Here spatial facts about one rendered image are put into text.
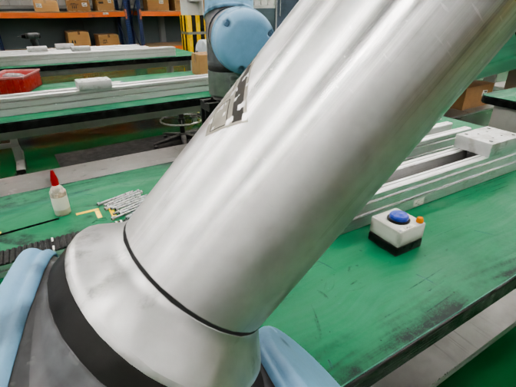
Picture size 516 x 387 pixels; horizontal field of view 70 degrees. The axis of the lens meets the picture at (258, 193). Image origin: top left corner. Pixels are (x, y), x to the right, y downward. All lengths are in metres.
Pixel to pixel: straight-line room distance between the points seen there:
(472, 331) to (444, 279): 0.79
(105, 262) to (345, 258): 0.67
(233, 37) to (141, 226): 0.34
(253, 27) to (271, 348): 0.36
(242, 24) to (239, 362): 0.38
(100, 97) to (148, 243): 2.02
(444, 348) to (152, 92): 1.83
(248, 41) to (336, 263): 0.48
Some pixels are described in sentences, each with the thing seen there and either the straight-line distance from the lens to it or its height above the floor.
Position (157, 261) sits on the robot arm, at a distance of 0.16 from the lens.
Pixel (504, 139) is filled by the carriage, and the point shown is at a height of 0.90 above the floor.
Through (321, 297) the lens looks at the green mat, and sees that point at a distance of 0.70.
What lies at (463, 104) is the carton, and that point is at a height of 0.28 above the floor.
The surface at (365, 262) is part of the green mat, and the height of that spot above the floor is 0.78.
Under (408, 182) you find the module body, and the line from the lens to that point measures 0.97.
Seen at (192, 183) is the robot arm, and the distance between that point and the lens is 0.15.
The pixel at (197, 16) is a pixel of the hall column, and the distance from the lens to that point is 6.59.
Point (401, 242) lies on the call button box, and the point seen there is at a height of 0.82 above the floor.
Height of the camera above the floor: 1.25
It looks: 27 degrees down
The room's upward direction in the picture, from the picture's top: straight up
